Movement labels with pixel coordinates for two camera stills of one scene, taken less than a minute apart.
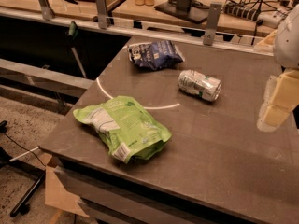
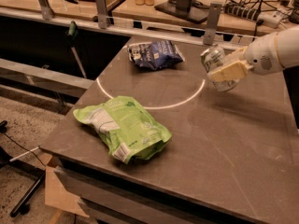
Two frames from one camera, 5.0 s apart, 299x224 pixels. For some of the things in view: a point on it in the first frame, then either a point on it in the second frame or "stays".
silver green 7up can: (206, 87) → (210, 57)
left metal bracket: (47, 11) stays
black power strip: (242, 11) stays
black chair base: (38, 174) stays
